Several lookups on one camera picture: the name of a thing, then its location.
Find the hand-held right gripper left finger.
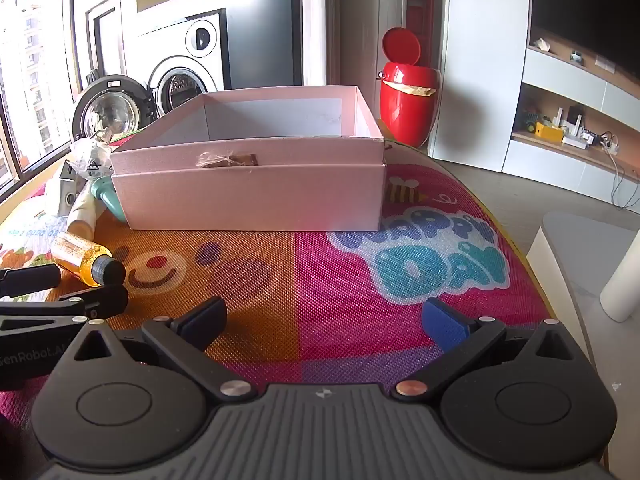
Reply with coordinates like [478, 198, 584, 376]
[72, 296, 256, 403]

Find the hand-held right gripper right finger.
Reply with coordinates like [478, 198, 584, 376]
[391, 297, 576, 403]

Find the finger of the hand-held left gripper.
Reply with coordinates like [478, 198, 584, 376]
[0, 285, 129, 333]
[0, 264, 62, 298]

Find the amber bottle with black cap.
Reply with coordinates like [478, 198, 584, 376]
[50, 232, 126, 288]

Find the cream white bottle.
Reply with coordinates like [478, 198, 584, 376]
[66, 192, 103, 238]

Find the small white grey box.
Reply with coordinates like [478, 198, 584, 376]
[45, 160, 78, 217]

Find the teal plastic object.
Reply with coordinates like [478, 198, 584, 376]
[90, 177, 128, 223]

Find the pink cardboard box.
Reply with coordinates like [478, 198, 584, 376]
[109, 85, 388, 232]

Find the clear plastic bag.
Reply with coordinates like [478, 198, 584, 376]
[67, 130, 117, 181]

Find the white cylinder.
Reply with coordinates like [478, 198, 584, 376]
[600, 232, 640, 323]

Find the window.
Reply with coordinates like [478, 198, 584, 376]
[0, 0, 76, 191]

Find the red trash can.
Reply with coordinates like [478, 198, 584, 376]
[377, 26, 442, 148]

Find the yellow toy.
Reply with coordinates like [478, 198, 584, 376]
[535, 121, 565, 142]

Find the white router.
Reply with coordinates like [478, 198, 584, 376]
[555, 105, 586, 141]

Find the white washing machine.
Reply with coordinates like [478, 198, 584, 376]
[72, 7, 226, 142]

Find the black television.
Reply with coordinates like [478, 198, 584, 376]
[530, 0, 640, 78]

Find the grey cable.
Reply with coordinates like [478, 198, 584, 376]
[599, 131, 640, 211]

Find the white wall cabinet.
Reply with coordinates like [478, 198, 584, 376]
[427, 0, 640, 208]

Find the dark door frame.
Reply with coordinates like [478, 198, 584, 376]
[84, 0, 126, 81]

